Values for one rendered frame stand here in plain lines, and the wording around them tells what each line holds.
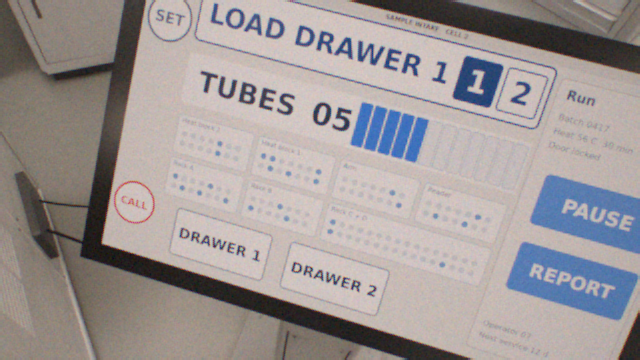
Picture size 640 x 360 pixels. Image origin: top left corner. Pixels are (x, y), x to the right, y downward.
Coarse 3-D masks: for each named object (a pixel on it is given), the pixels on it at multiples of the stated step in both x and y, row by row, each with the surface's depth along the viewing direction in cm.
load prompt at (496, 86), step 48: (240, 0) 33; (288, 0) 33; (240, 48) 34; (288, 48) 33; (336, 48) 33; (384, 48) 32; (432, 48) 32; (480, 48) 32; (432, 96) 32; (480, 96) 32; (528, 96) 32
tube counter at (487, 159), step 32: (320, 96) 33; (352, 96) 33; (320, 128) 34; (352, 128) 34; (384, 128) 33; (416, 128) 33; (448, 128) 33; (416, 160) 33; (448, 160) 33; (480, 160) 33; (512, 160) 32; (512, 192) 33
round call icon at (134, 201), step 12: (120, 180) 37; (132, 180) 36; (120, 192) 37; (132, 192) 37; (144, 192) 37; (156, 192) 36; (120, 204) 37; (132, 204) 37; (144, 204) 37; (120, 216) 37; (132, 216) 37; (144, 216) 37; (144, 228) 37
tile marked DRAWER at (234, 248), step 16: (176, 224) 37; (192, 224) 36; (208, 224) 36; (224, 224) 36; (176, 240) 37; (192, 240) 37; (208, 240) 36; (224, 240) 36; (240, 240) 36; (256, 240) 36; (272, 240) 36; (192, 256) 37; (208, 256) 37; (224, 256) 36; (240, 256) 36; (256, 256) 36; (240, 272) 37; (256, 272) 36
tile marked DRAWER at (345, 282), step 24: (288, 264) 36; (312, 264) 36; (336, 264) 35; (360, 264) 35; (288, 288) 36; (312, 288) 36; (336, 288) 36; (360, 288) 35; (384, 288) 35; (360, 312) 36
